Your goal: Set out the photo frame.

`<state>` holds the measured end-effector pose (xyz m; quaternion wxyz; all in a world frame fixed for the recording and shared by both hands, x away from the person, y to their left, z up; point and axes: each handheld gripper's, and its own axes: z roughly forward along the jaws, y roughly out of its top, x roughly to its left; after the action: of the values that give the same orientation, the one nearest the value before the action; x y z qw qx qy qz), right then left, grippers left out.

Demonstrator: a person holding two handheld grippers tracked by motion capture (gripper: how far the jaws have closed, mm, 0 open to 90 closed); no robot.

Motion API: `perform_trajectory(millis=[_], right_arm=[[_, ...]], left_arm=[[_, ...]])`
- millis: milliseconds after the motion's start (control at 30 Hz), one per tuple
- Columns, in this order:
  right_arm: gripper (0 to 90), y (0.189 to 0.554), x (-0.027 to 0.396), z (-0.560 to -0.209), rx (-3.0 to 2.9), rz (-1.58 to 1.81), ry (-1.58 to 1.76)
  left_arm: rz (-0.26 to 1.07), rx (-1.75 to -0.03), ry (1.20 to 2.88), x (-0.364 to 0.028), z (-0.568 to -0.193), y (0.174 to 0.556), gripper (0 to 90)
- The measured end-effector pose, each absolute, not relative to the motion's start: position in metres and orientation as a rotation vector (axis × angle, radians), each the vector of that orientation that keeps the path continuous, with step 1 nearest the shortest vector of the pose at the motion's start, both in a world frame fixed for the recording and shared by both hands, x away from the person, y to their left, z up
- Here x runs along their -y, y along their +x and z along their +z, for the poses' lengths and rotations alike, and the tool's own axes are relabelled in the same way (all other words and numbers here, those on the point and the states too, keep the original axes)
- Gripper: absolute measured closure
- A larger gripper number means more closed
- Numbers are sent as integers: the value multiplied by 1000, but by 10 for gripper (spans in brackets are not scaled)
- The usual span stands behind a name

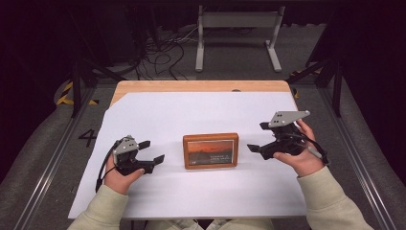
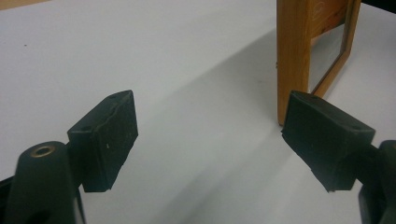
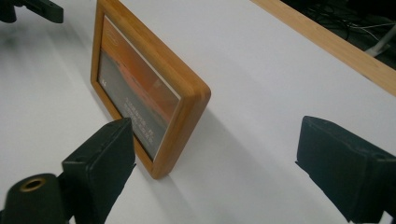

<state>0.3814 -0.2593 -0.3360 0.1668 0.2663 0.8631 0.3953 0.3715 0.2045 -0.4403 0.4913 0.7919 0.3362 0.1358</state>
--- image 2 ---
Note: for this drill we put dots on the wooden tray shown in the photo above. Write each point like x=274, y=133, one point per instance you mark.
x=292, y=56

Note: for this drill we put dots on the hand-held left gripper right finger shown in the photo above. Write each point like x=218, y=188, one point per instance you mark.
x=323, y=140

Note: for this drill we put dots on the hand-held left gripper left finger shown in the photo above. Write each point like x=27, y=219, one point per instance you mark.
x=106, y=140

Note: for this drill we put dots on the white paper sheet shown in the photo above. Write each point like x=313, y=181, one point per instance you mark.
x=193, y=109

